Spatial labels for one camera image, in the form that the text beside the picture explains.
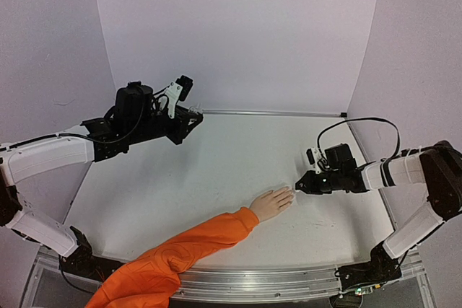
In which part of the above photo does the aluminium back edge strip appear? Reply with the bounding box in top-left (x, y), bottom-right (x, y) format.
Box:
top-left (203, 109), bottom-right (348, 118)

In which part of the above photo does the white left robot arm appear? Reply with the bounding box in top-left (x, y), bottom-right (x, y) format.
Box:
top-left (1, 76), bottom-right (204, 281)

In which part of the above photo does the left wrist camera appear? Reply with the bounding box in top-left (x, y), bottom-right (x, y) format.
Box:
top-left (165, 75), bottom-right (193, 119)

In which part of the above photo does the mannequin hand with long nails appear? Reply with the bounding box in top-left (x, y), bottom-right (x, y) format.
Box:
top-left (249, 187), bottom-right (295, 222)

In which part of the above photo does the orange sleeved forearm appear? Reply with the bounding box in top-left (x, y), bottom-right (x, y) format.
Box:
top-left (87, 207), bottom-right (259, 307)

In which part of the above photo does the aluminium table front rail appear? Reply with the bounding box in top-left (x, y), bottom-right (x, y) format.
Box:
top-left (19, 248), bottom-right (436, 307)

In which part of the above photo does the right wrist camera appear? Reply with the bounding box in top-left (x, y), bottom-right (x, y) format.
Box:
top-left (306, 147), bottom-right (330, 174)

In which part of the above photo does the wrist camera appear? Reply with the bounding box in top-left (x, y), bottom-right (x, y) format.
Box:
top-left (165, 75), bottom-right (193, 119)
top-left (306, 147), bottom-right (330, 174)

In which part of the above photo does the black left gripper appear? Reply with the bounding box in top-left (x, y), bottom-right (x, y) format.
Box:
top-left (128, 105), bottom-right (204, 146)

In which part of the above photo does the clear nail polish bottle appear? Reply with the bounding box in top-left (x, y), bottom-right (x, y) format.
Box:
top-left (188, 103), bottom-right (203, 114)

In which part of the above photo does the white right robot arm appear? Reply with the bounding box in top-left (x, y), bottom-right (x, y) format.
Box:
top-left (295, 141), bottom-right (461, 294)

